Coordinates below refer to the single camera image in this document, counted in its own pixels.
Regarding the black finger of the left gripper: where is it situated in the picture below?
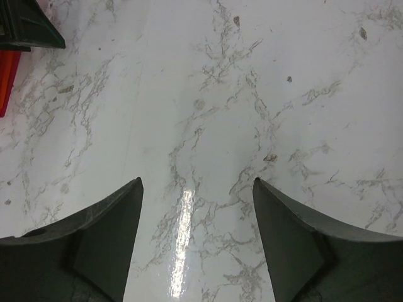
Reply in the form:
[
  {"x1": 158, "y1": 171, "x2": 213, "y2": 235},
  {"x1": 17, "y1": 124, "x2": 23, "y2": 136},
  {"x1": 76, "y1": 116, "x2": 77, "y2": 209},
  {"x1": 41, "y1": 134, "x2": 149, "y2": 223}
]
[{"x1": 1, "y1": 0, "x2": 65, "y2": 52}]

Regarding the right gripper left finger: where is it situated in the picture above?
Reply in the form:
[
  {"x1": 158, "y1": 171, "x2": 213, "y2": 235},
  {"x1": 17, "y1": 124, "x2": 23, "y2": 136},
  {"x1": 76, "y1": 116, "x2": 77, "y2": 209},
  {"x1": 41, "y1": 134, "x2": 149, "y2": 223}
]
[{"x1": 18, "y1": 177, "x2": 144, "y2": 301}]

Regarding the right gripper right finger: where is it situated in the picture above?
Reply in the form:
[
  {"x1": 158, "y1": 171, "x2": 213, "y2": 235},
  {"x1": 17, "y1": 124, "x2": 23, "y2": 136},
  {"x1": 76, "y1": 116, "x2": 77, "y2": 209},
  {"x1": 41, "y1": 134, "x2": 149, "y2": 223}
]
[{"x1": 253, "y1": 178, "x2": 402, "y2": 301}]

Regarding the red t shirt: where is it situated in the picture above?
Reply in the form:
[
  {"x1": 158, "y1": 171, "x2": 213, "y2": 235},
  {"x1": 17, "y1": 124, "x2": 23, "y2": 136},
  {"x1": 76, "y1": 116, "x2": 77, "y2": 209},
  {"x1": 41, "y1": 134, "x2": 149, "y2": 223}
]
[{"x1": 0, "y1": 50, "x2": 21, "y2": 118}]

